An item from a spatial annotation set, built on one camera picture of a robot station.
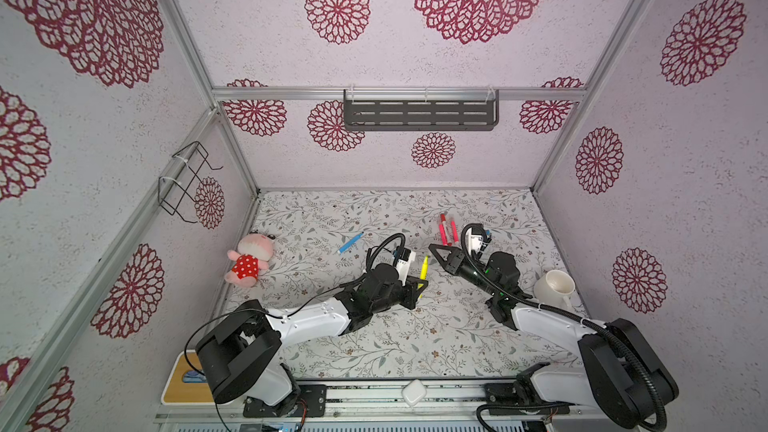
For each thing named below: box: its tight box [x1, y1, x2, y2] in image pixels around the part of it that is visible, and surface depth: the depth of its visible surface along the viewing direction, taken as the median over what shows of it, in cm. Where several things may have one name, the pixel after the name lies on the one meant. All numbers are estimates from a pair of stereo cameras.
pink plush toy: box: [224, 231, 277, 287], surface depth 96 cm
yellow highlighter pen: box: [419, 256, 429, 280], surface depth 80 cm
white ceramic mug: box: [534, 270, 576, 309], surface depth 89 cm
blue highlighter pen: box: [337, 231, 364, 254], surface depth 108 cm
